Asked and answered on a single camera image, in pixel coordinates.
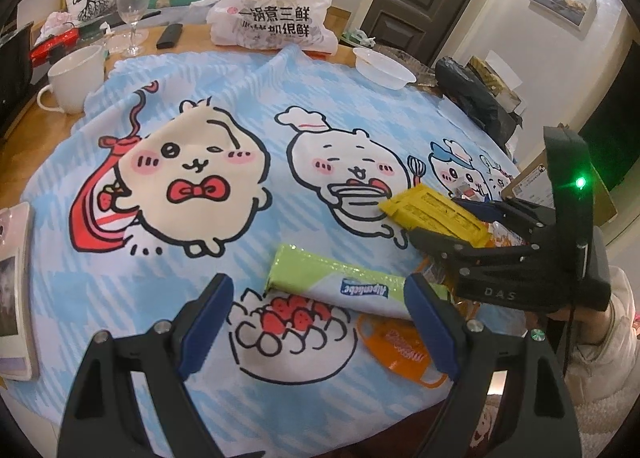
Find white framed landscape painting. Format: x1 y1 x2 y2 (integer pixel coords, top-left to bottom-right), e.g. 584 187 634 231
528 0 598 32

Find pale pink book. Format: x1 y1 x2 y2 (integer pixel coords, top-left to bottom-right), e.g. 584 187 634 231
0 202 41 381

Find cardboard box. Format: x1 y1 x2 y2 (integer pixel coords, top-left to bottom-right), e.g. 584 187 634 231
500 148 618 225

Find white plastic bag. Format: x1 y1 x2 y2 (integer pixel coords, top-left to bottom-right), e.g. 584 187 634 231
206 0 360 54

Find black bag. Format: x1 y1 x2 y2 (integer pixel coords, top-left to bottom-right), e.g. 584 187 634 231
434 57 523 139

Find printed blue blanket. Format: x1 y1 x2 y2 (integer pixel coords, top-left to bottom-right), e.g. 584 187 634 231
22 46 523 444

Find black screen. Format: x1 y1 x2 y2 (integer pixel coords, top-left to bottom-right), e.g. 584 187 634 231
0 21 33 139

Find red box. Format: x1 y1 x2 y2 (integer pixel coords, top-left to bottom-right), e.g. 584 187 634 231
30 28 81 62

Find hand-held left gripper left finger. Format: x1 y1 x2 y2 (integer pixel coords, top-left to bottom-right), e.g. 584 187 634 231
57 273 266 458

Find white plastic bowl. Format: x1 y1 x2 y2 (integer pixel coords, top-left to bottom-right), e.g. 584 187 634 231
352 47 416 90

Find clear orange snack packet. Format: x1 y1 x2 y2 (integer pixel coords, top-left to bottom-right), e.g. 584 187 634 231
419 221 531 320

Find tissue box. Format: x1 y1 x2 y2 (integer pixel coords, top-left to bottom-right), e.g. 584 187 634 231
467 56 523 112

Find white mug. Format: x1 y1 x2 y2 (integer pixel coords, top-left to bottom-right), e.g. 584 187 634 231
37 45 106 115

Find patterned glass tray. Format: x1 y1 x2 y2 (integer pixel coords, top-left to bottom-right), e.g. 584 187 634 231
395 56 443 89

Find green snack packet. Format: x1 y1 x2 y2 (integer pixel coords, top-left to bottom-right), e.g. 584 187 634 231
265 244 451 321

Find yellow snack packet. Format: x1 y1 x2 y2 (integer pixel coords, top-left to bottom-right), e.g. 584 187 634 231
378 183 493 249

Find person's right forearm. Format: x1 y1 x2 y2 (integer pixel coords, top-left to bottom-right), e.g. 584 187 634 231
547 265 640 419

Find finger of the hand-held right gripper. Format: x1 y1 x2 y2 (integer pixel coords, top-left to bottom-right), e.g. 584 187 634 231
450 197 555 239
409 229 542 280

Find wine glass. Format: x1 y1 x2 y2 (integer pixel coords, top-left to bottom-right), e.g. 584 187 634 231
117 0 151 56

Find black remote control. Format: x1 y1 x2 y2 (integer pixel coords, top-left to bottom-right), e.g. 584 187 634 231
156 23 184 50

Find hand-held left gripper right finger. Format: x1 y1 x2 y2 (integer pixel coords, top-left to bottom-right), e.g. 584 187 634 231
404 273 583 458

